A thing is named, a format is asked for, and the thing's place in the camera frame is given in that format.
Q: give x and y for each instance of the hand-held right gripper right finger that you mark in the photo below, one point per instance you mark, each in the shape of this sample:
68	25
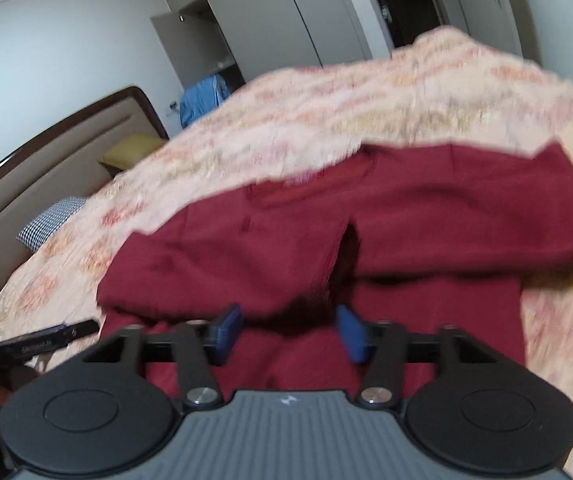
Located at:
352	335

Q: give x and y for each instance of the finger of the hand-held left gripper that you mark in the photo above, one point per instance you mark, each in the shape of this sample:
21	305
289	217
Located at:
41	344

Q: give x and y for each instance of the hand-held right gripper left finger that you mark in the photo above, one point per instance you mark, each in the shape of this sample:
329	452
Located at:
227	332

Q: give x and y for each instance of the dark red garment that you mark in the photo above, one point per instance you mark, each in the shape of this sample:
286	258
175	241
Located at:
416	220

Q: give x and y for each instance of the houndstooth pillow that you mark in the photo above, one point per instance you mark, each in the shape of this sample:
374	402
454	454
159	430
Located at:
51	222

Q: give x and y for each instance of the brown padded headboard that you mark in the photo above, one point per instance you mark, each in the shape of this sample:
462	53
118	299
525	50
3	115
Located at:
31	170

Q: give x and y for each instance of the mustard yellow pillow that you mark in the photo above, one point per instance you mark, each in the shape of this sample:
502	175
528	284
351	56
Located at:
129	152

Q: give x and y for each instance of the blue garment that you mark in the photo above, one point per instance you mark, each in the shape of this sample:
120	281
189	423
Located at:
201	102

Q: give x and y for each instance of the floral peach bedspread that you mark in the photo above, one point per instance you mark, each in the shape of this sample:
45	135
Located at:
346	95

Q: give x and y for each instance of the grey wardrobe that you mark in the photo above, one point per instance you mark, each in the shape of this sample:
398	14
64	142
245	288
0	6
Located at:
266	15

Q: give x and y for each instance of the white door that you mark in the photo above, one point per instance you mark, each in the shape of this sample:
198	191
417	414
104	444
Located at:
486	25

